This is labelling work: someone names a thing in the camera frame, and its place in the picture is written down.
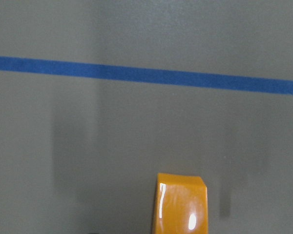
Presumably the orange trapezoid block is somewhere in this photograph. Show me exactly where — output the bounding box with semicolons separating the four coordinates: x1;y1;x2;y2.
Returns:
152;173;209;234

